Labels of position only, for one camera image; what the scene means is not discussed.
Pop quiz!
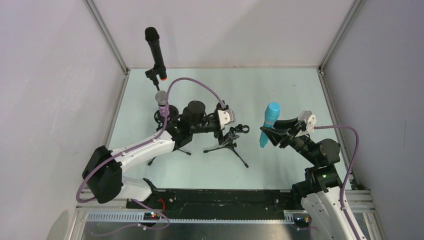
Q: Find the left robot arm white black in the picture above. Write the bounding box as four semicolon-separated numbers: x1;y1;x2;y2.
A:
82;100;235;204

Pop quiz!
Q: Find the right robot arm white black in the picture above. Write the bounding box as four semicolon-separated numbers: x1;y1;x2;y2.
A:
260;111;366;240

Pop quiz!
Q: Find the purple cable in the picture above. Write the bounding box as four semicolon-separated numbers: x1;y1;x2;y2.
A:
312;125;362;240
76;77;228;204

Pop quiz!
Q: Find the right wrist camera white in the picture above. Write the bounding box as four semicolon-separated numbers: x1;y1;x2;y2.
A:
296;110;317;137

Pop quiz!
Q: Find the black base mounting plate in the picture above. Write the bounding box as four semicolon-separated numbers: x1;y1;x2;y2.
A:
143;188;303;221

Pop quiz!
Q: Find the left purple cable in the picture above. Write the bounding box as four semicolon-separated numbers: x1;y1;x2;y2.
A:
76;77;228;204

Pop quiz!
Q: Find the tripod stand with clip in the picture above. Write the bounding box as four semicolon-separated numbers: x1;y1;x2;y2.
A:
203;124;250;168

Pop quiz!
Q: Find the purple glitter microphone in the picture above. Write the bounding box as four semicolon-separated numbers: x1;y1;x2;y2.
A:
155;90;170;118

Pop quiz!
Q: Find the aluminium frame rail front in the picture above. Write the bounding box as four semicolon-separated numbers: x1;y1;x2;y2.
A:
76;189;377;222

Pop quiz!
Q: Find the black round base mic stand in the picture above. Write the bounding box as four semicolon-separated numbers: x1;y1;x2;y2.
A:
144;66;180;125

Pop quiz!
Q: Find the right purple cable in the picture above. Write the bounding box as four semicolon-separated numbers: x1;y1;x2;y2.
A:
312;125;362;240

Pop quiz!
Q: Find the blue toy microphone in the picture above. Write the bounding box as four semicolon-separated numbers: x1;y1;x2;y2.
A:
259;102;281;148

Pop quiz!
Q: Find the tripod stand with shock mount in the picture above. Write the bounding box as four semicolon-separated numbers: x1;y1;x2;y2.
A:
154;105;192;156

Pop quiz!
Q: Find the black microphone orange end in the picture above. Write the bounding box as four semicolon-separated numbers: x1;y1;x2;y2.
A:
144;26;167;85

